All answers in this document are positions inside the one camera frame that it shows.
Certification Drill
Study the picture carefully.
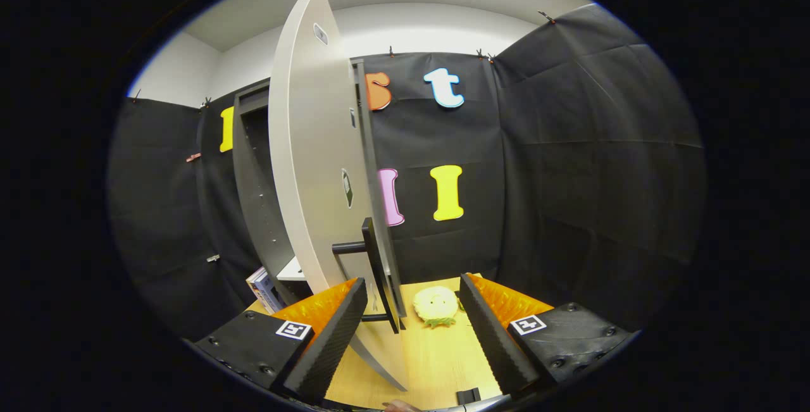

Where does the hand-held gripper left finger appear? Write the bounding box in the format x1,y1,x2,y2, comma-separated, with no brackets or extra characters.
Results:
190,277,369,405

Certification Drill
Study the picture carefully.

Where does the black backdrop cloth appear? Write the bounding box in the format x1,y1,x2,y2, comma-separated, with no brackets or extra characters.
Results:
108,2,706,343

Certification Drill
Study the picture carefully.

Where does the yellow plush toy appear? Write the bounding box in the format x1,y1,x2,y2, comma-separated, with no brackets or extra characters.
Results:
413,286,459,329

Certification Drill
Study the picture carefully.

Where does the grey shoe cabinet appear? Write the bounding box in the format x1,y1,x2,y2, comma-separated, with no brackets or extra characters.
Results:
232,80,317,305

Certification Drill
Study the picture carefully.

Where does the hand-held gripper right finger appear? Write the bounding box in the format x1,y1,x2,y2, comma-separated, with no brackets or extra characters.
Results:
458,273,637,400

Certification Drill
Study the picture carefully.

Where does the black door handle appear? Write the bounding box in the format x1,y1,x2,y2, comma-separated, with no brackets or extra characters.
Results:
332,217,401,334

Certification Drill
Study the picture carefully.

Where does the lavender cover book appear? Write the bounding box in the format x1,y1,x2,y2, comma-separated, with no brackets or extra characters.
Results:
253,268,285,313

